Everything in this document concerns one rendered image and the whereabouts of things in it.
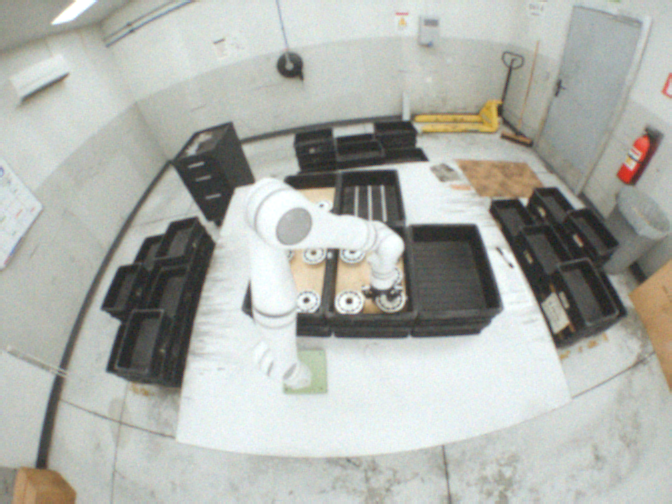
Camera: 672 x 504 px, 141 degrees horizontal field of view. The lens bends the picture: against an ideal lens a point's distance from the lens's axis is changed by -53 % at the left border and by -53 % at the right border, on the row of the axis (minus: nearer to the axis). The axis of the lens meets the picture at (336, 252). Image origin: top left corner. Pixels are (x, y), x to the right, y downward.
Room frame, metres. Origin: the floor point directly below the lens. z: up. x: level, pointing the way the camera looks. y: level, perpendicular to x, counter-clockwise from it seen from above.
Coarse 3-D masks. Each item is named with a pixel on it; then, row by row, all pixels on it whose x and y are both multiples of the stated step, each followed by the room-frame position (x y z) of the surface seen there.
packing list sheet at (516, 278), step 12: (492, 252) 0.57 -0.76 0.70; (504, 252) 0.56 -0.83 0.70; (492, 264) 0.51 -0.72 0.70; (504, 264) 0.49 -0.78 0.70; (504, 276) 0.43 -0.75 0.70; (516, 276) 0.41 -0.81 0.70; (504, 288) 0.37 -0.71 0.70; (516, 288) 0.36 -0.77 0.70; (504, 300) 0.32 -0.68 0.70; (516, 300) 0.30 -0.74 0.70; (528, 300) 0.28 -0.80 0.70
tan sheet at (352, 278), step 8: (368, 256) 0.62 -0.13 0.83; (400, 264) 0.54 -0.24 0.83; (344, 272) 0.56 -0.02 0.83; (352, 272) 0.56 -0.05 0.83; (360, 272) 0.55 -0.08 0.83; (368, 272) 0.54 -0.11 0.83; (344, 280) 0.53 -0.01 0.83; (352, 280) 0.52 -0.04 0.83; (360, 280) 0.51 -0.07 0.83; (368, 280) 0.50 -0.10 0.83; (336, 288) 0.50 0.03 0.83; (344, 288) 0.49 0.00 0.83; (352, 288) 0.48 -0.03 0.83; (360, 288) 0.48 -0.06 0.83; (336, 296) 0.46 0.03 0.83; (368, 304) 0.40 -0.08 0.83; (336, 312) 0.40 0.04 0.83; (368, 312) 0.37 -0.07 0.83; (376, 312) 0.37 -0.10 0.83; (400, 312) 0.34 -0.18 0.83
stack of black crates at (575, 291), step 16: (560, 272) 0.40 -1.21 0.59; (576, 272) 0.39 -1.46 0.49; (592, 272) 0.32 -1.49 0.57; (544, 288) 0.40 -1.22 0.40; (560, 288) 0.33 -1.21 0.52; (576, 288) 0.30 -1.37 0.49; (592, 288) 0.25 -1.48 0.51; (576, 304) 0.19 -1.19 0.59; (592, 304) 0.16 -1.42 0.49; (608, 304) 0.11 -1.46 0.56; (576, 320) 0.12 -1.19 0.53; (592, 320) 0.08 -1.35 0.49; (576, 336) 0.05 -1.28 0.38
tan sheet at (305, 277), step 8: (296, 256) 0.70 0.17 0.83; (296, 264) 0.65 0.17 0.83; (304, 264) 0.64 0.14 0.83; (296, 272) 0.61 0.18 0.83; (304, 272) 0.60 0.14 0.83; (312, 272) 0.60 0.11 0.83; (320, 272) 0.59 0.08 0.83; (296, 280) 0.57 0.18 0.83; (304, 280) 0.56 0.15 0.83; (312, 280) 0.56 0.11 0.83; (320, 280) 0.55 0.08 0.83; (296, 288) 0.53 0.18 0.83; (304, 288) 0.53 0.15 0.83; (312, 288) 0.52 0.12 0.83; (320, 288) 0.51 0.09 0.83; (320, 296) 0.48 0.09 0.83
